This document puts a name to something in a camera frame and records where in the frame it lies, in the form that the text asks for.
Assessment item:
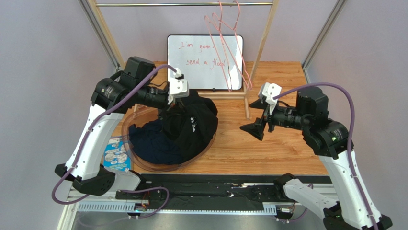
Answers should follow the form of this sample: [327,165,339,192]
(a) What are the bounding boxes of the black floral t-shirt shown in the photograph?
[159,90,218,164]

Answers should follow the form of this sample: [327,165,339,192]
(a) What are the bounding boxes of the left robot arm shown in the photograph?
[55,57,189,196]

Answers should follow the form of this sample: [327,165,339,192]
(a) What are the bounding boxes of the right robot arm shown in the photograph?
[241,83,393,230]

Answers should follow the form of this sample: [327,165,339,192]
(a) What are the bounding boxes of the transparent brown plastic basin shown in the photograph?
[119,104,216,173]

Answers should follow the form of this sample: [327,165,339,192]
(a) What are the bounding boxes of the navy blue garment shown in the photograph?
[128,119,183,165]

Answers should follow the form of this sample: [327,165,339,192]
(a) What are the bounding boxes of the whiteboard with red writing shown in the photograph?
[167,35,242,91]

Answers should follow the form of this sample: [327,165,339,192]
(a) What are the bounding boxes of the blue illustrated booklet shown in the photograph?
[103,137,132,172]

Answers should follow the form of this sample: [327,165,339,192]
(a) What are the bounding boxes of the metal hanging rod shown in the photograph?
[95,2,273,7]

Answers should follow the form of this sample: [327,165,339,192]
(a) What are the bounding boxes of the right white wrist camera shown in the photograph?
[258,82,282,115]

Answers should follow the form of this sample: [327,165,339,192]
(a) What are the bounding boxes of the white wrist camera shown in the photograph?
[168,68,190,100]
[258,82,282,115]

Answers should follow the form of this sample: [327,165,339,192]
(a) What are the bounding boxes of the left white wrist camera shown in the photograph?
[168,68,190,100]

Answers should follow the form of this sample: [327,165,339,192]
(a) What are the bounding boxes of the rear pink wire hanger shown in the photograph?
[212,6,253,90]

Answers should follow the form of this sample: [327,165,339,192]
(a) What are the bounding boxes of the pink wire hanger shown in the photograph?
[212,6,253,90]
[204,1,233,92]

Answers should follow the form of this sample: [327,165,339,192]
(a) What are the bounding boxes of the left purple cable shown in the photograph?
[51,64,178,205]

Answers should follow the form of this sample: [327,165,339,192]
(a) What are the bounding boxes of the right aluminium frame post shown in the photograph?
[302,0,347,70]

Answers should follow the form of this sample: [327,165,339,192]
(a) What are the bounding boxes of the aluminium frame post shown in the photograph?
[78,0,125,70]
[302,0,347,70]

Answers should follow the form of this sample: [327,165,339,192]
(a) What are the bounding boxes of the wooden clothes rack frame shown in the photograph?
[86,0,280,121]

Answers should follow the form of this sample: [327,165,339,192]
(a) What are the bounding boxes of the front pink wire hanger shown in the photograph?
[204,1,233,92]

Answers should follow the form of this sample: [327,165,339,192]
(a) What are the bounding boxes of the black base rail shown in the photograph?
[114,173,332,212]

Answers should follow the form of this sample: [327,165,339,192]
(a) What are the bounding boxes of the left aluminium frame post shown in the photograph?
[78,0,125,70]

